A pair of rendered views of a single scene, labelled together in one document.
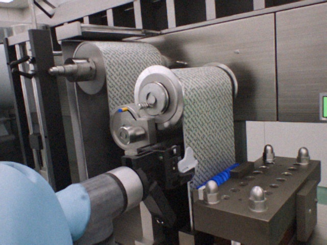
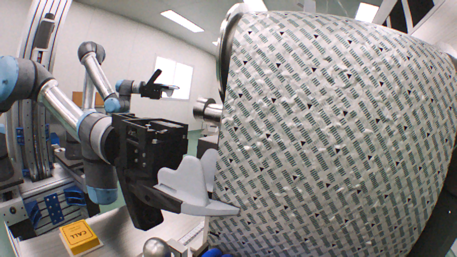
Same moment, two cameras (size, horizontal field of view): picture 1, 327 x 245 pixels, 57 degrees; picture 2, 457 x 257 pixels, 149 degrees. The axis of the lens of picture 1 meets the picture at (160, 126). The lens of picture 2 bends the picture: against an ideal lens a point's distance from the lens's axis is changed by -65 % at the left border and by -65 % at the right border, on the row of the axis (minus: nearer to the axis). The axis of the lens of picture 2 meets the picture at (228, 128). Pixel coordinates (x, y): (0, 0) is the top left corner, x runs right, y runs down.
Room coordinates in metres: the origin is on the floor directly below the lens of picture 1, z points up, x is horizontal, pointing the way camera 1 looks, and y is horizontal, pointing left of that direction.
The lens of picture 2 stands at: (0.62, -0.21, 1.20)
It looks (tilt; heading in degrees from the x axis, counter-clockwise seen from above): 9 degrees down; 75
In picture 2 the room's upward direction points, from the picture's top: 8 degrees clockwise
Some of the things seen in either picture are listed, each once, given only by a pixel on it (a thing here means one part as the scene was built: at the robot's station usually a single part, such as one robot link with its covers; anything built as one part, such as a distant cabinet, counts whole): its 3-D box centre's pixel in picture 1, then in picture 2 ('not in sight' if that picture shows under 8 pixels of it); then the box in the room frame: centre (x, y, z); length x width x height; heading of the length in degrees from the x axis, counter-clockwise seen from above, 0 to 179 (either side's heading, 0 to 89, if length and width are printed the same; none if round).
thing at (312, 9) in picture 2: not in sight; (307, 11); (1.07, 0.40, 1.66); 0.07 x 0.07 x 0.10; 60
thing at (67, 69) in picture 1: (60, 70); not in sight; (0.79, 0.24, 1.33); 0.06 x 0.03 x 0.03; 140
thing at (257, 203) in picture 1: (257, 197); not in sight; (0.55, -0.18, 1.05); 0.04 x 0.04 x 0.04
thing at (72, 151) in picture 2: not in sight; (75, 147); (0.01, 0.67, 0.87); 0.15 x 0.15 x 0.10
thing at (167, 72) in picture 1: (158, 98); (248, 61); (0.69, 0.00, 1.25); 0.15 x 0.01 x 0.15; 50
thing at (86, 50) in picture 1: (121, 67); not in sight; (0.96, 0.10, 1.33); 0.25 x 0.14 x 0.14; 140
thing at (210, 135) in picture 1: (212, 146); (329, 221); (0.75, -0.13, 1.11); 0.23 x 0.01 x 0.18; 140
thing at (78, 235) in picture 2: not in sight; (78, 236); (0.41, 0.03, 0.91); 0.07 x 0.07 x 0.02; 50
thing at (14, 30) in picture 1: (29, 35); not in sight; (1.24, 0.48, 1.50); 0.14 x 0.14 x 0.06
